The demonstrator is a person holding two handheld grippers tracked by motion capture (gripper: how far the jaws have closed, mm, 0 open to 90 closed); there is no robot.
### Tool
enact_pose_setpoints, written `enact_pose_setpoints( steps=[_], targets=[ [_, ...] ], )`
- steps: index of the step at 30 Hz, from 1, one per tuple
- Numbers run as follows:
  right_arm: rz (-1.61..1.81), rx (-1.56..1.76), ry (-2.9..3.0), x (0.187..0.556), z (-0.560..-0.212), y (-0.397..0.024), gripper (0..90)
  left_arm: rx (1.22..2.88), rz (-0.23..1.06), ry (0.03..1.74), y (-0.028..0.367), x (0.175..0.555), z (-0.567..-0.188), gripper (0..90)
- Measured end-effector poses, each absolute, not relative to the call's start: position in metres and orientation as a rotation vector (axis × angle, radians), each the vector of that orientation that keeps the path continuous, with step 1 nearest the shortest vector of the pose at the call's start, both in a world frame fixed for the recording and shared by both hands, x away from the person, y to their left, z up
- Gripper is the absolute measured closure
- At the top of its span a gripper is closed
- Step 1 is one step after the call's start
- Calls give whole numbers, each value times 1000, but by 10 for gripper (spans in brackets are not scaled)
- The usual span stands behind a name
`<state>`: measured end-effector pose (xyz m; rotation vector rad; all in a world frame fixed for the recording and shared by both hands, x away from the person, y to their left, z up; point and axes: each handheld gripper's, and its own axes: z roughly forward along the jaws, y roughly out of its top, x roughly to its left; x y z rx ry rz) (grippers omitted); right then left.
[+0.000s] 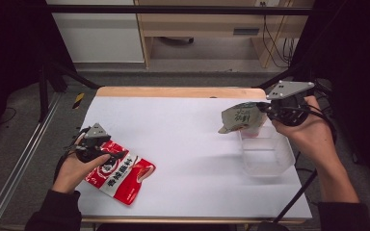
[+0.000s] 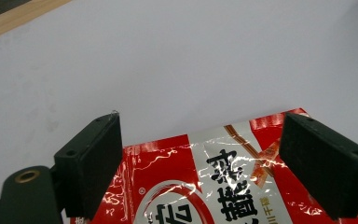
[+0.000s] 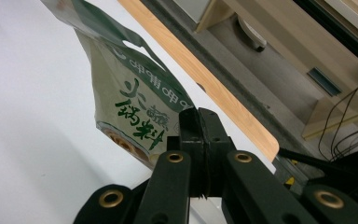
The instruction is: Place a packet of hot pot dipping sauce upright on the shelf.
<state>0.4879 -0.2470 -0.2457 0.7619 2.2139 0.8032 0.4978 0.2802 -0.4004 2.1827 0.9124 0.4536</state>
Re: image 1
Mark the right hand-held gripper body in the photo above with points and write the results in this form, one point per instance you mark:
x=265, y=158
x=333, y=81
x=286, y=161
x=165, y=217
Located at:
x=289, y=110

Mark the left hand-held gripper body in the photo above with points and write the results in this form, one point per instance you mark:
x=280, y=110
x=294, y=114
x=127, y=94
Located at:
x=91, y=147

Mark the red and white food packet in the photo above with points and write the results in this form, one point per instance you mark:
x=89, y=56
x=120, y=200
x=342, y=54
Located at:
x=122, y=179

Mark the green and cream food packet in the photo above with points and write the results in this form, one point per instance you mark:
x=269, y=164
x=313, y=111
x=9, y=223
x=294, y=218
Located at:
x=242, y=118

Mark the clear plastic container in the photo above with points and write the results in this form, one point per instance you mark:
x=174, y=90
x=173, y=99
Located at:
x=269, y=157

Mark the person's right hand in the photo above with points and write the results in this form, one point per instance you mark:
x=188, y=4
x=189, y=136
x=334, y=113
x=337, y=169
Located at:
x=311, y=138

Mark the person's left hand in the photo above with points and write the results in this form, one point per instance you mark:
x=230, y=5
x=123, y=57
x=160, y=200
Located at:
x=69, y=176

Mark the yellow and black tape strip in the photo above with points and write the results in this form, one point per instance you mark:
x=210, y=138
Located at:
x=78, y=100

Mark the white table cover sheet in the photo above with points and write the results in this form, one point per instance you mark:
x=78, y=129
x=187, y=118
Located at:
x=179, y=144

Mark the black curtain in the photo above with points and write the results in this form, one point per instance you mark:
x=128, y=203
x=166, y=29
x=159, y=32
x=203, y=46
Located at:
x=9, y=48
x=356, y=64

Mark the light wooden desk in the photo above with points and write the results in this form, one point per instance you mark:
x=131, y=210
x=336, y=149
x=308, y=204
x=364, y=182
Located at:
x=205, y=22

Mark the white cabinet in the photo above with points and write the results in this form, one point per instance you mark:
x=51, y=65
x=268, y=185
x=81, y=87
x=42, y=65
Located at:
x=99, y=35

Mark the black horizontal frame bar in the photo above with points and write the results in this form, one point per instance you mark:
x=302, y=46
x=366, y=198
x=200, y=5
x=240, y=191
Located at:
x=173, y=9

